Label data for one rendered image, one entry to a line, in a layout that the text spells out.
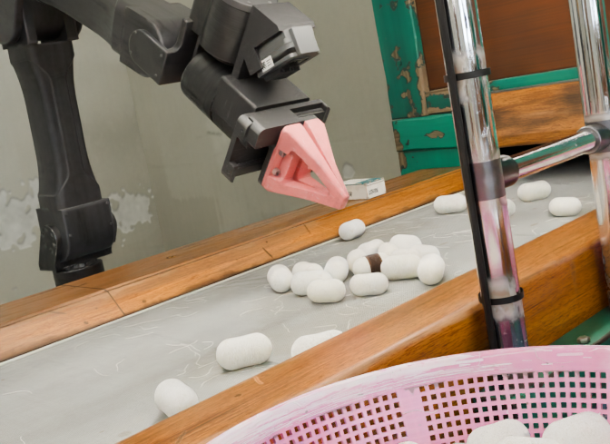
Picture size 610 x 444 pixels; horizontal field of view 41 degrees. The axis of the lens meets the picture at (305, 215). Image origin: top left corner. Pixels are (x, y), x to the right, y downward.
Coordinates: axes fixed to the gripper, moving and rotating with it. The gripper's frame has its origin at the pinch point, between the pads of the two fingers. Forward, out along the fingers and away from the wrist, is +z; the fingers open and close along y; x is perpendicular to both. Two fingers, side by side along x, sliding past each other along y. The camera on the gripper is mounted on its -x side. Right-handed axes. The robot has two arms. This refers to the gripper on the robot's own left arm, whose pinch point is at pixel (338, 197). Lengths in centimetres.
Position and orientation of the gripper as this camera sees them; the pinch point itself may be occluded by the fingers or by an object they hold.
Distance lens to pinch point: 70.6
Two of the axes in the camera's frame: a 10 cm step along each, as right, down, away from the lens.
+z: 6.4, 6.2, -4.6
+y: 7.1, -2.3, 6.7
